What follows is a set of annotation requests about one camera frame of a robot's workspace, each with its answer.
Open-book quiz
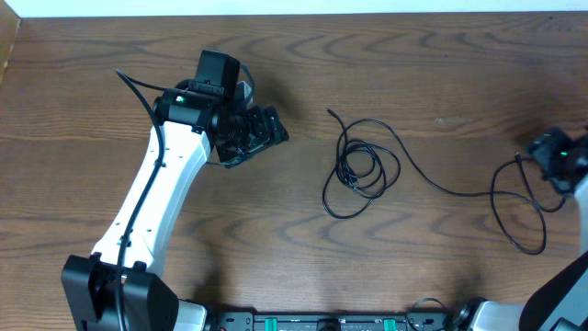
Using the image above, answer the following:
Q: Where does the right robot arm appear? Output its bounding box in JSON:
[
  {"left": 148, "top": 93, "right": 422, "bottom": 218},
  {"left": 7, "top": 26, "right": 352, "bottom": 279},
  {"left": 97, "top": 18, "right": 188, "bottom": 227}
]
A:
[{"left": 448, "top": 126, "right": 587, "bottom": 330}]

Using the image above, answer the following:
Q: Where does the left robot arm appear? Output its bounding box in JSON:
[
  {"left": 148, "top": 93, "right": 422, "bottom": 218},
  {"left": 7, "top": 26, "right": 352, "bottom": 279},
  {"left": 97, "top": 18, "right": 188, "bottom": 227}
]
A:
[{"left": 61, "top": 51, "right": 288, "bottom": 330}]

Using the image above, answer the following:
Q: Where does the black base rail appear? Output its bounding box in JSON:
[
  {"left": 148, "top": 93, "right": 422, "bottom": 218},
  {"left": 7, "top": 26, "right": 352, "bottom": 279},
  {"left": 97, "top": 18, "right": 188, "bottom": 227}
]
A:
[{"left": 203, "top": 298, "right": 461, "bottom": 331}]

